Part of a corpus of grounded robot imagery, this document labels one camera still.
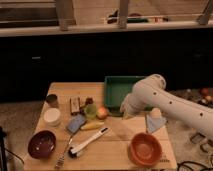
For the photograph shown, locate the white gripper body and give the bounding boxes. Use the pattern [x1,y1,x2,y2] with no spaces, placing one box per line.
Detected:
[120,95,136,120]

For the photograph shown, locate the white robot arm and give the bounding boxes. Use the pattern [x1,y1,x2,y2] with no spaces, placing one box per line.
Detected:
[120,74,213,140]

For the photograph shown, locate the green plastic tray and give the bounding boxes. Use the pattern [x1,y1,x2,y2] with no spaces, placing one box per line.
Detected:
[104,76,144,117]

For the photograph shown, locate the light blue cloth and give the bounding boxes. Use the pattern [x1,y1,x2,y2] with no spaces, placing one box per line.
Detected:
[146,108,167,133]

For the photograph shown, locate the red yellow apple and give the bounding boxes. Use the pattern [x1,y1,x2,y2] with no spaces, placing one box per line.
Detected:
[96,107,109,120]

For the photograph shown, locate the small green cup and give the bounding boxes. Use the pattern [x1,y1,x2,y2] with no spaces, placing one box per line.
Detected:
[84,104,97,119]

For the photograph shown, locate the small dark red item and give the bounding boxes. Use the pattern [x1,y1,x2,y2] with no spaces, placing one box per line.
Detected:
[85,97,94,105]

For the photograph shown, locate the yellow corn cob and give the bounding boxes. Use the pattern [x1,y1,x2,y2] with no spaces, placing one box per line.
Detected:
[80,122,104,131]

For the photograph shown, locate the orange bowl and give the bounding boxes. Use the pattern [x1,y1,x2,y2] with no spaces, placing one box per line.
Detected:
[129,133,162,167]

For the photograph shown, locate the blue sponge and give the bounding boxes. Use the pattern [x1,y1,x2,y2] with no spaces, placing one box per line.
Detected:
[67,114,86,134]

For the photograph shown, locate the brown chocolate bar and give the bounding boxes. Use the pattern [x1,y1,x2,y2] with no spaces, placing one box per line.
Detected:
[70,97,80,115]

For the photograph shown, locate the spice bottles cluster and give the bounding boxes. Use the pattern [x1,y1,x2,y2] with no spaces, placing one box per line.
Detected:
[180,87,213,108]

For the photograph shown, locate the white black brush tool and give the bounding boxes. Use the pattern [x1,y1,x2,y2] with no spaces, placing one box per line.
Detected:
[68,127,108,158]

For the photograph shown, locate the white round lid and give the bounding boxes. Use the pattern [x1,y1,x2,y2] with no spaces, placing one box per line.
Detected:
[44,108,61,126]

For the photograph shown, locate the small metal cup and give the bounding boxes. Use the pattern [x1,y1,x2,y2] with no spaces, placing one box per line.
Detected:
[46,94,59,108]

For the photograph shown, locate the silver fork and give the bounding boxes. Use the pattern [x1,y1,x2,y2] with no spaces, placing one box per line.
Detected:
[55,135,73,170]

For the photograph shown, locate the dark purple bowl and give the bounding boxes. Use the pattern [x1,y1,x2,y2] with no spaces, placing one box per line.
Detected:
[28,130,56,159]

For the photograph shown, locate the black cable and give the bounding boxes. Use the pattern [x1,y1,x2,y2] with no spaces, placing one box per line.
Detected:
[176,160,213,171]

